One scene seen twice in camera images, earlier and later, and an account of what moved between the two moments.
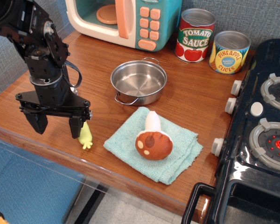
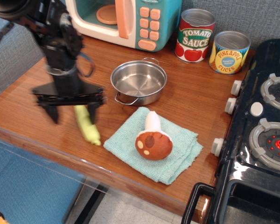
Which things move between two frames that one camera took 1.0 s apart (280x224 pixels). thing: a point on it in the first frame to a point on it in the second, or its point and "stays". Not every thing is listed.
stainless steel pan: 139,82 stays
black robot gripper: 52,96 to 69,89
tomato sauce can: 196,28 stays
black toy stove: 251,185 stays
